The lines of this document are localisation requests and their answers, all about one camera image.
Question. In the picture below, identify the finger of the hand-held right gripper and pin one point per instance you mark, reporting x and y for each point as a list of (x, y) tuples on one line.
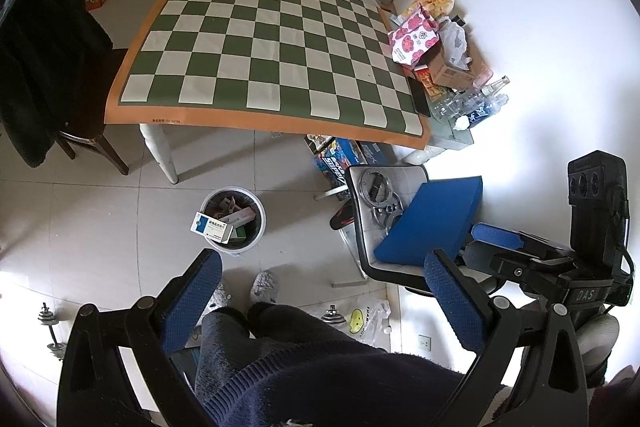
[(477, 257), (495, 234)]

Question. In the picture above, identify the blue foam pad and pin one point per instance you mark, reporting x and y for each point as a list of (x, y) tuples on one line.
[(430, 222)]

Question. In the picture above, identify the white trash bin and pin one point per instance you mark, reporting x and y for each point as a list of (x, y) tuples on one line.
[(255, 232)]

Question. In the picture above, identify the spray can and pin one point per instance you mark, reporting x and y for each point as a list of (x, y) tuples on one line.
[(331, 313)]

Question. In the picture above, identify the red black slipper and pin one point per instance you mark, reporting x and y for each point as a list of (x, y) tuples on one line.
[(342, 217)]

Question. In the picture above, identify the blue label plastic bottle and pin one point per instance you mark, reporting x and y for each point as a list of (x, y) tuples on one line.
[(482, 111)]

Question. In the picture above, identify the brown cardboard box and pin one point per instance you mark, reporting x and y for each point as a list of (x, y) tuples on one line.
[(450, 69)]

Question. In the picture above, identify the pink flower paper bag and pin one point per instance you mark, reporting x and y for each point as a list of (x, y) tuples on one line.
[(415, 37)]

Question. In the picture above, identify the plastic bag with yellow face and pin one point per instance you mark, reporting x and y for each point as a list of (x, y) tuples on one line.
[(365, 324)]

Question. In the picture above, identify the orange snack packet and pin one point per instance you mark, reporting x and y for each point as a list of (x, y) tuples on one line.
[(427, 82)]

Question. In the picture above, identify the colourful printed box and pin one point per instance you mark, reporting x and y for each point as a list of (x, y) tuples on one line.
[(345, 157)]

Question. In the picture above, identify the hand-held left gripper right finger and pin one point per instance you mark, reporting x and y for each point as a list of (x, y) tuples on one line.
[(452, 297)]

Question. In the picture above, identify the white seat chair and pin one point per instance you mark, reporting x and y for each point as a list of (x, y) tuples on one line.
[(365, 242)]

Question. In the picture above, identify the green white checkered tablecloth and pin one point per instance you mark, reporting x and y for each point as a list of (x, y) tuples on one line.
[(260, 52)]

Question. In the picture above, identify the white wall socket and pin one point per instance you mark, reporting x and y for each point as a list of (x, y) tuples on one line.
[(425, 343)]

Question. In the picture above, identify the black jacket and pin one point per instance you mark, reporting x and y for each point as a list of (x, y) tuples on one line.
[(45, 67)]

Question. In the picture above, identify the metal rings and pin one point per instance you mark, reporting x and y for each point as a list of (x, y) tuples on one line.
[(380, 202)]

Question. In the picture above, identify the person's dark knit clothing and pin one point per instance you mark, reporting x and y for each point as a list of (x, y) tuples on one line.
[(325, 367)]

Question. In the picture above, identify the dark wooden chair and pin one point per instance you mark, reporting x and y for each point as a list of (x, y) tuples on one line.
[(95, 147)]

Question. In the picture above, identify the clear glass bottle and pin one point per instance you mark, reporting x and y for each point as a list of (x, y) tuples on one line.
[(495, 86)]

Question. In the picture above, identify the white blue medicine box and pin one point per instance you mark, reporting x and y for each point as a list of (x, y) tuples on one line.
[(212, 227)]

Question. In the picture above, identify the grey fuzzy slipper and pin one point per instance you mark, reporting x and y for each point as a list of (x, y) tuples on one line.
[(264, 287), (218, 297)]

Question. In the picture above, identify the white plastic bag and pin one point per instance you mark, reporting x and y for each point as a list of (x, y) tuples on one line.
[(455, 39)]

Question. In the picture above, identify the black phone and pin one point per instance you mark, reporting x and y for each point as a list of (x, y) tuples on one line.
[(419, 97)]

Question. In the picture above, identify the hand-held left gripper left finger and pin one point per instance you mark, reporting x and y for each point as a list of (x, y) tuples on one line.
[(192, 302)]

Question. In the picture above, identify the metal dumbbell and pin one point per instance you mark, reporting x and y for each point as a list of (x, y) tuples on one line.
[(52, 332)]

